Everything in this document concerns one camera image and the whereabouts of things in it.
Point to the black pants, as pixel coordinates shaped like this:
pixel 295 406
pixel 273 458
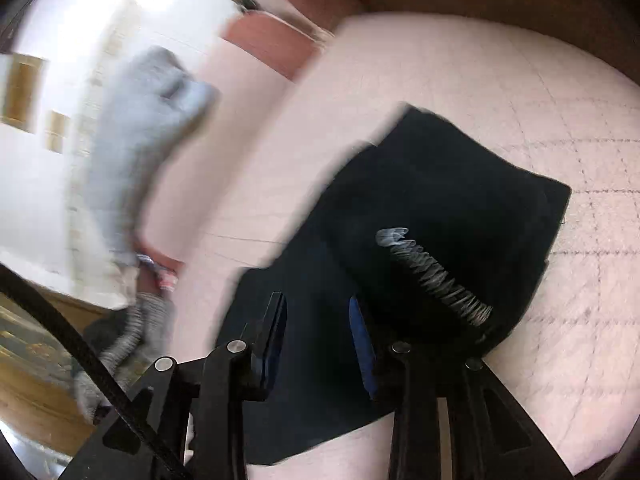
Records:
pixel 440 220

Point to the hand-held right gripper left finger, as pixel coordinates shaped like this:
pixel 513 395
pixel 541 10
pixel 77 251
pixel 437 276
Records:
pixel 274 331

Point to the red pillow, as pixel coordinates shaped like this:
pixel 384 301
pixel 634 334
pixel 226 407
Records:
pixel 272 42

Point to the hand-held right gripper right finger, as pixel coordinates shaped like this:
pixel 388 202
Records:
pixel 361 345

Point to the grey striped cloth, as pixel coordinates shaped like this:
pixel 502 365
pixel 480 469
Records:
pixel 132 330

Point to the pink checked bed sheet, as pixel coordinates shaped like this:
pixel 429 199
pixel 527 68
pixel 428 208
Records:
pixel 500 85

